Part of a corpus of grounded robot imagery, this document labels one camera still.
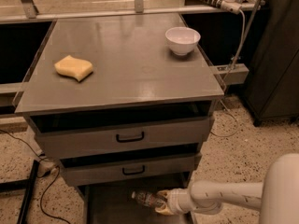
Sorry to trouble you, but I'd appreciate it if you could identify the grey drawer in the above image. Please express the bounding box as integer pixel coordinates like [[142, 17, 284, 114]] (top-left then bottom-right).
[[34, 101, 213, 165], [61, 144, 200, 187], [83, 174, 197, 224]]

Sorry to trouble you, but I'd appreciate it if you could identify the bottom grey drawer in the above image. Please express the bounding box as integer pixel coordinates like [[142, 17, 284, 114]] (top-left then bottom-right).
[[83, 174, 197, 224]]

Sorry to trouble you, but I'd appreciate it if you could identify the black floor cable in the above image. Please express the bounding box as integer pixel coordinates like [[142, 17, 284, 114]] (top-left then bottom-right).
[[0, 128, 73, 224]]

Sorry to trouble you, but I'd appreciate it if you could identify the clear plastic water bottle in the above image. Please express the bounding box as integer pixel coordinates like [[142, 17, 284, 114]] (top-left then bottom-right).
[[132, 190, 166, 208]]

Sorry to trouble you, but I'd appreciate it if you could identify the dark cabinet on right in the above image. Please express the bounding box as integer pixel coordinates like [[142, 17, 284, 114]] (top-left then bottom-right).
[[242, 0, 299, 126]]

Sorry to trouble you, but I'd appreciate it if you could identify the white power cable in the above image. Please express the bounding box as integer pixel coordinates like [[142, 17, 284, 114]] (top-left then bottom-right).
[[210, 8, 247, 138]]

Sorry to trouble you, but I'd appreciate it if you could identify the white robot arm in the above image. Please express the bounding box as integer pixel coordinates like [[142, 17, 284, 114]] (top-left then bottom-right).
[[155, 153, 299, 224]]

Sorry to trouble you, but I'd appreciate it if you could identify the yellow sponge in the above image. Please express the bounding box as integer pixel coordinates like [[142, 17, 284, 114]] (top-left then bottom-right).
[[54, 55, 93, 82]]

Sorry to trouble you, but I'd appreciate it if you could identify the top grey drawer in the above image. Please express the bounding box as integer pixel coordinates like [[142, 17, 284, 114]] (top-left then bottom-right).
[[34, 101, 213, 165]]

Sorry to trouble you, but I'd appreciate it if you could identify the white bowl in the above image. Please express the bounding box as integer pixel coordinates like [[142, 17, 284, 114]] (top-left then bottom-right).
[[165, 27, 201, 56]]

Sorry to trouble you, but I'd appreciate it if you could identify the middle grey drawer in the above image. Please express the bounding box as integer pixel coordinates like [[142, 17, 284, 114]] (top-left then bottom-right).
[[61, 144, 200, 187]]

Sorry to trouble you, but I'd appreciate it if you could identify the metal rail frame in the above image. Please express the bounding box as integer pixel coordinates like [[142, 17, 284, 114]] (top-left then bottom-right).
[[0, 0, 264, 24]]

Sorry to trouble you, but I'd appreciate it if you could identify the black metal floor frame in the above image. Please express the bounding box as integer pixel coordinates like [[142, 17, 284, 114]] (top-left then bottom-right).
[[0, 159, 41, 224]]

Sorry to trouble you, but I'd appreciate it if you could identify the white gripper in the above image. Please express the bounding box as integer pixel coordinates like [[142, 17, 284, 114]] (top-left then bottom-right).
[[154, 189, 196, 216]]

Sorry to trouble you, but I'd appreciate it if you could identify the grey drawer cabinet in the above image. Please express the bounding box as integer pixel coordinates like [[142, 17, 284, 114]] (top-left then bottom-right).
[[12, 12, 226, 224]]

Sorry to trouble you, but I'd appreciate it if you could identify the white power strip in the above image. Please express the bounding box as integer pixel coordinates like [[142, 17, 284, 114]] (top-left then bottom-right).
[[199, 0, 241, 14]]

